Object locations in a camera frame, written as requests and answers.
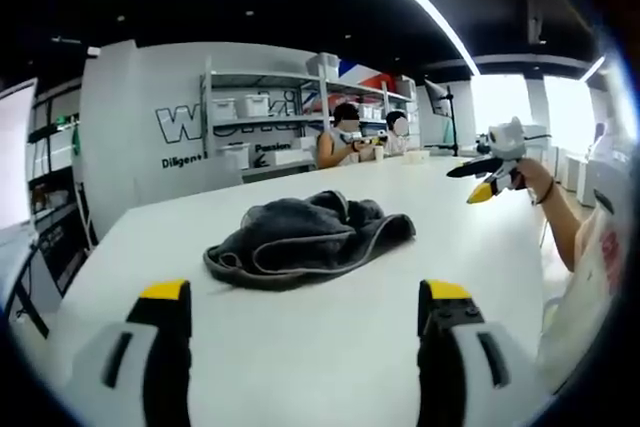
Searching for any white board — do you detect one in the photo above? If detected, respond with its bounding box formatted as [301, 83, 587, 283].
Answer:
[0, 77, 39, 233]

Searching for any dark grey towel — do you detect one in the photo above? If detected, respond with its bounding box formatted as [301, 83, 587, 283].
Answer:
[202, 189, 417, 293]

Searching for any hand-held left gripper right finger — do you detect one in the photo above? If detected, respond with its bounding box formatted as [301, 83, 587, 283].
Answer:
[417, 278, 539, 427]

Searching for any white table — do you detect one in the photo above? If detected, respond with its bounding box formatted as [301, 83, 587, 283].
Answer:
[9, 152, 576, 427]

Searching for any black equipment rack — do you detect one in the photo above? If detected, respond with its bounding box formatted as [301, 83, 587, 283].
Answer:
[25, 89, 99, 293]

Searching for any black monitor on stand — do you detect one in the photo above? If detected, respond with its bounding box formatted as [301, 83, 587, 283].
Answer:
[423, 78, 474, 158]

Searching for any person's right hand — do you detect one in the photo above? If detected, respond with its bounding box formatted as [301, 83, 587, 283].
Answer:
[509, 156, 554, 206]

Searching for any black wristband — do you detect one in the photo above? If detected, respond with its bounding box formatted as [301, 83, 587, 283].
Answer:
[530, 177, 556, 207]

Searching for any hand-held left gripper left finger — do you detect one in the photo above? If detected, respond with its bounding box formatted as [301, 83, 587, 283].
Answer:
[69, 278, 193, 427]

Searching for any person's white shirt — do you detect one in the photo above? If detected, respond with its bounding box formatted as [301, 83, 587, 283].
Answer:
[534, 204, 632, 393]

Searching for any white storage box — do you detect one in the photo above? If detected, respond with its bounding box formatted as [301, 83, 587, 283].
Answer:
[215, 142, 251, 171]
[242, 94, 271, 118]
[211, 98, 238, 122]
[305, 51, 342, 79]

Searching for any grey metal shelf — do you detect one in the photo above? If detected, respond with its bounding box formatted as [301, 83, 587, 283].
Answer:
[198, 55, 419, 183]

